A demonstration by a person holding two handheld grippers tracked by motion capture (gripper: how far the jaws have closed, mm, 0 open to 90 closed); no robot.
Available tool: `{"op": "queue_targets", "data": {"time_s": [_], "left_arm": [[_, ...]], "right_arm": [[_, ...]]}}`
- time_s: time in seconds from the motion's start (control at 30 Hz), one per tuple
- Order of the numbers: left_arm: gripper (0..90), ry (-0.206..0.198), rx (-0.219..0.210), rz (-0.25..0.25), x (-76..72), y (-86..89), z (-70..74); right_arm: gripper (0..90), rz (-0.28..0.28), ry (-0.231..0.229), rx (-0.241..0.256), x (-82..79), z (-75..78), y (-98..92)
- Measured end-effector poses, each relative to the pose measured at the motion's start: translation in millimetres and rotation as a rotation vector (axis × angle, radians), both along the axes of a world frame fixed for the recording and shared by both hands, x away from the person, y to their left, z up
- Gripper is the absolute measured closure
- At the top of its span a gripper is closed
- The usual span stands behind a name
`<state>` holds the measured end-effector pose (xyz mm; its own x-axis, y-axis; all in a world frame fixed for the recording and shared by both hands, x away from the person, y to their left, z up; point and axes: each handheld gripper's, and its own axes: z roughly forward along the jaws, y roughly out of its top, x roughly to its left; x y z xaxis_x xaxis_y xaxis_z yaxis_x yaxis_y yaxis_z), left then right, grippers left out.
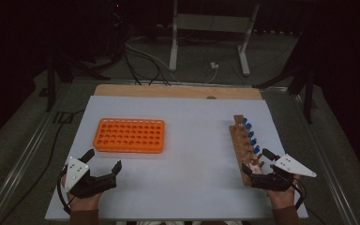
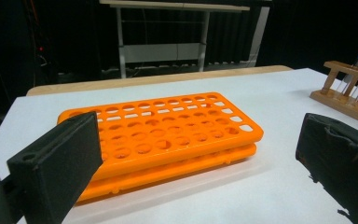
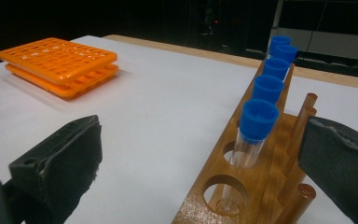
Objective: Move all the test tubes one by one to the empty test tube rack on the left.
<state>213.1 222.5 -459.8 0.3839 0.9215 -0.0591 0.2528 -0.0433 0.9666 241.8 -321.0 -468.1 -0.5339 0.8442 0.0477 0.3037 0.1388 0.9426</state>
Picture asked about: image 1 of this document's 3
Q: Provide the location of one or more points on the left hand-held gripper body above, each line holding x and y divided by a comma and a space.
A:
93, 184

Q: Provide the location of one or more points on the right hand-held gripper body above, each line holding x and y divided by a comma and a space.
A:
272, 182

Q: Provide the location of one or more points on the wooden tube rack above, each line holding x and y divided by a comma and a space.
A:
240, 146

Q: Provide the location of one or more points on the orange plastic tube rack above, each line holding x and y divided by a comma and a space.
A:
128, 136

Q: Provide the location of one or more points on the person's right hand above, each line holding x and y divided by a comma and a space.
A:
281, 198

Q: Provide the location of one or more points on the person's left hand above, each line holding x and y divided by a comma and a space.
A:
84, 203

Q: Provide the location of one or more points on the dark tripod stand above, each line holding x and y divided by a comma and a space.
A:
50, 87
308, 97

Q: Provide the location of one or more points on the white table sheet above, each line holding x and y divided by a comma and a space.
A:
193, 125

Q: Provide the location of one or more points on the white plug adapter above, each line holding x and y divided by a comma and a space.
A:
214, 65

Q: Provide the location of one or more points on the metal floor rail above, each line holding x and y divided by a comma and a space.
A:
22, 162
325, 162

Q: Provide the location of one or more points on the grey metal stand frame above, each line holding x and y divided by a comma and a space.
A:
212, 22

